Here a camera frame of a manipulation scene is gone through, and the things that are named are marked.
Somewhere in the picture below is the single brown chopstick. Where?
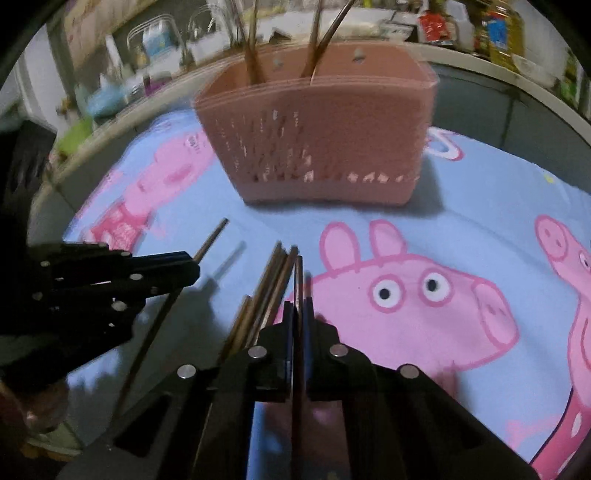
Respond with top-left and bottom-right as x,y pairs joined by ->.
311,0 -> 358,81
248,0 -> 260,85
111,218 -> 230,421
300,0 -> 323,78
230,0 -> 266,84

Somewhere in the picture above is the square chrome faucet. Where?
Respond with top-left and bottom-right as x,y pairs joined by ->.
124,14 -> 186,66

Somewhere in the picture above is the blue label white container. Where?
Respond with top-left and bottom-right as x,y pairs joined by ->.
140,25 -> 170,62

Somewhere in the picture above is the pink plastic utensil basket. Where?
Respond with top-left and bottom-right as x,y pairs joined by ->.
193,39 -> 440,206

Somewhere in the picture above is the green plastic basin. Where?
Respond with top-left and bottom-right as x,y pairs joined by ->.
55,115 -> 96,156

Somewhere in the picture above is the light blue lidded container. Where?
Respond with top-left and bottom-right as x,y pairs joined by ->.
87,85 -> 128,117

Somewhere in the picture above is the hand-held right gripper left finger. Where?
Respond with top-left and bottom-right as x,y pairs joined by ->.
55,301 -> 295,480

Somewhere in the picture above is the large cooking oil bottle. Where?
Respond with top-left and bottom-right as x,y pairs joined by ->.
475,0 -> 526,68

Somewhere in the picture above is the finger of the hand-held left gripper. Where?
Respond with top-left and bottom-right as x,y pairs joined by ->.
51,286 -> 179,352
108,251 -> 202,296

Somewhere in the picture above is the blue printed cartoon blanket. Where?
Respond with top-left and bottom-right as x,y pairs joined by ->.
60,108 -> 591,480

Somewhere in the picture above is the white bowl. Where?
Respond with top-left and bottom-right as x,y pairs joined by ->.
512,54 -> 556,91

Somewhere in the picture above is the red packet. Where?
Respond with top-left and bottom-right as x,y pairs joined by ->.
417,11 -> 451,45

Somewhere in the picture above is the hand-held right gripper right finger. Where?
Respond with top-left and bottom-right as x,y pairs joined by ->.
303,296 -> 541,480

